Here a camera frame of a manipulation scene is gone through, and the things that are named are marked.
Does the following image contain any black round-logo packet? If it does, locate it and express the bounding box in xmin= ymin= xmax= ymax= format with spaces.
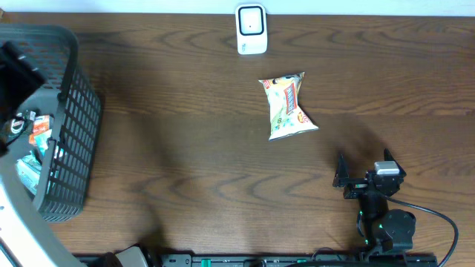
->
xmin=7 ymin=110 xmax=36 ymax=142

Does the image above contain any dark grey plastic basket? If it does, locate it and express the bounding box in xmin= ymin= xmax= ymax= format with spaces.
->
xmin=1 ymin=24 xmax=102 ymax=223

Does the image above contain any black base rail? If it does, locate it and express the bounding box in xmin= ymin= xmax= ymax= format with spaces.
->
xmin=160 ymin=252 xmax=438 ymax=267

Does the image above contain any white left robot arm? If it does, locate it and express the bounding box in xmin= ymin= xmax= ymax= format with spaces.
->
xmin=1 ymin=42 xmax=148 ymax=266

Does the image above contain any teal white packet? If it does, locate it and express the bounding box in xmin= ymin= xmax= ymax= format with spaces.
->
xmin=16 ymin=151 xmax=42 ymax=196

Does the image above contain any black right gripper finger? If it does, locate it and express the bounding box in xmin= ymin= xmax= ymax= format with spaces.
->
xmin=384 ymin=148 xmax=396 ymax=162
xmin=332 ymin=154 xmax=350 ymax=187

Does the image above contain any yellow snack bag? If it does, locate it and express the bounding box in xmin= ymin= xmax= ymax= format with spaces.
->
xmin=260 ymin=72 xmax=319 ymax=141

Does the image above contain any white barcode scanner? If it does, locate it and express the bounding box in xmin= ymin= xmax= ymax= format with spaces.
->
xmin=235 ymin=4 xmax=268 ymax=55

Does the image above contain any orange snack packet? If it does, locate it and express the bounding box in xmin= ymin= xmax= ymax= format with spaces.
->
xmin=29 ymin=115 xmax=54 ymax=146

